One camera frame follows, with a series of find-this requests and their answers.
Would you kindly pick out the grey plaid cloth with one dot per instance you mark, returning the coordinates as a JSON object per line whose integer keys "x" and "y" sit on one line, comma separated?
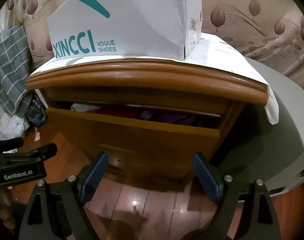
{"x": 9, "y": 62}

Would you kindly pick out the wooden nightstand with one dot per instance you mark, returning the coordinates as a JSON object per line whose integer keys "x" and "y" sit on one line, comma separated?
{"x": 142, "y": 75}

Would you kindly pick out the red knitted sock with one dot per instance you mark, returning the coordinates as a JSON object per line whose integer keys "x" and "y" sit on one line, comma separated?
{"x": 109, "y": 112}

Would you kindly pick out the white plastic bag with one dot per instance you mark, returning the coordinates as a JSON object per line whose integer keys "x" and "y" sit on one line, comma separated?
{"x": 6, "y": 127}

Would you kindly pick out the grey box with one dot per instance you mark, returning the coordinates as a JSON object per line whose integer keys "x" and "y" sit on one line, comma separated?
{"x": 279, "y": 110}

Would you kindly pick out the blue crumpled packet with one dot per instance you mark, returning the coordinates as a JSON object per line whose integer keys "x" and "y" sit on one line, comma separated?
{"x": 35, "y": 112}

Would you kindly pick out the orange candy wrapper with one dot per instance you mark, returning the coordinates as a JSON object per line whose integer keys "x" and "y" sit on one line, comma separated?
{"x": 37, "y": 137}

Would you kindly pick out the white patterned table cover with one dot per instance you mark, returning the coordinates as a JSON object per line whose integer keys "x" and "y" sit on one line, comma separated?
{"x": 217, "y": 52}

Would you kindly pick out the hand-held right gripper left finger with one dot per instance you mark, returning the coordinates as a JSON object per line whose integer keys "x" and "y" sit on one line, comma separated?
{"x": 95, "y": 177}

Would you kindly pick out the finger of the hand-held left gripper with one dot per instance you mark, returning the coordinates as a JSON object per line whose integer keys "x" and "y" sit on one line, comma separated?
{"x": 9, "y": 144}
{"x": 41, "y": 152}

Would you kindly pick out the wooden drawer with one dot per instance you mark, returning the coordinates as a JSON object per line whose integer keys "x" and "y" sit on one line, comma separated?
{"x": 132, "y": 130}

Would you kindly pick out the white shoe box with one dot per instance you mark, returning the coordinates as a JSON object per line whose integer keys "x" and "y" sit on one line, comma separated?
{"x": 142, "y": 17}

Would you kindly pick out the person's left hand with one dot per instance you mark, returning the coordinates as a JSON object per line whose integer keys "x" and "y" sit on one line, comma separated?
{"x": 4, "y": 212}

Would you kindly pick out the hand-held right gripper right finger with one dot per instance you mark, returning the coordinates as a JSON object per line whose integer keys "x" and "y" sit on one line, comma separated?
{"x": 207, "y": 177}

